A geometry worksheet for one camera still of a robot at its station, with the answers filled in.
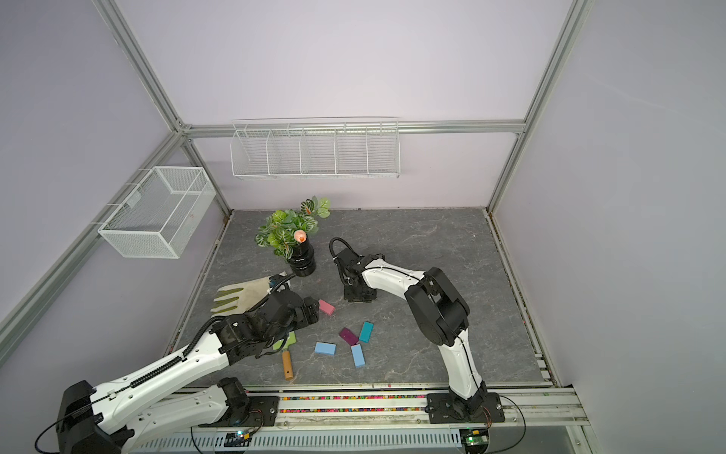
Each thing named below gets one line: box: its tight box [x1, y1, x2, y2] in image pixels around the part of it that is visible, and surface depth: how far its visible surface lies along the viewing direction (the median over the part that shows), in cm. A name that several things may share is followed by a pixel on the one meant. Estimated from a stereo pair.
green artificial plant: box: [254, 195, 331, 261], surface depth 82 cm
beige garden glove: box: [210, 276, 273, 316], surface depth 97 cm
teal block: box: [359, 321, 375, 344], surface depth 88 cm
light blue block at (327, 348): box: [313, 341, 337, 356], surface depth 85 cm
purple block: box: [338, 327, 360, 347], surface depth 88 cm
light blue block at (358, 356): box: [350, 343, 366, 368], surface depth 84 cm
